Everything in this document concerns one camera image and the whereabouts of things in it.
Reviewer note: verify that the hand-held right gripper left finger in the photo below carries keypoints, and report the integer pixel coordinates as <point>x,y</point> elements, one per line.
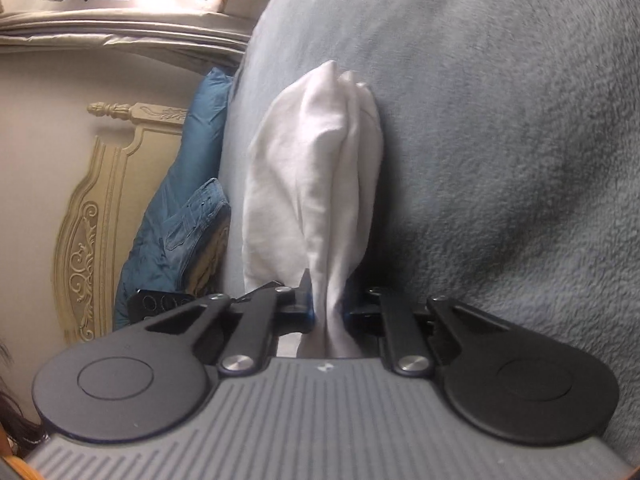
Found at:
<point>300,310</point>

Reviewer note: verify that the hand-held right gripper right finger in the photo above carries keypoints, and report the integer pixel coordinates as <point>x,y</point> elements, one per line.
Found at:
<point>362,320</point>

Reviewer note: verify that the white shirt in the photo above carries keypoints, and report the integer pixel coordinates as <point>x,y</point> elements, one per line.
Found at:
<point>310,185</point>

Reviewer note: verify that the folded blue jeans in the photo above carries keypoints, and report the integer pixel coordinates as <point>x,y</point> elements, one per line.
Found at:
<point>200,220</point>

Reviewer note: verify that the cream carved headboard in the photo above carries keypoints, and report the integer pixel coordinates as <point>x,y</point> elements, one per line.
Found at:
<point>100,210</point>

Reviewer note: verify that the blue pillow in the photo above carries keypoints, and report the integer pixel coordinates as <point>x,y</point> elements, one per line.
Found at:
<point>195,135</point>

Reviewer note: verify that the grey bed blanket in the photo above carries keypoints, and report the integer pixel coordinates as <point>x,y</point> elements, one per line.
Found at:
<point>500,110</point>

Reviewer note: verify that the grey curtain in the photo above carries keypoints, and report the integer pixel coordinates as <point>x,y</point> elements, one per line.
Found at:
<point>125,30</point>

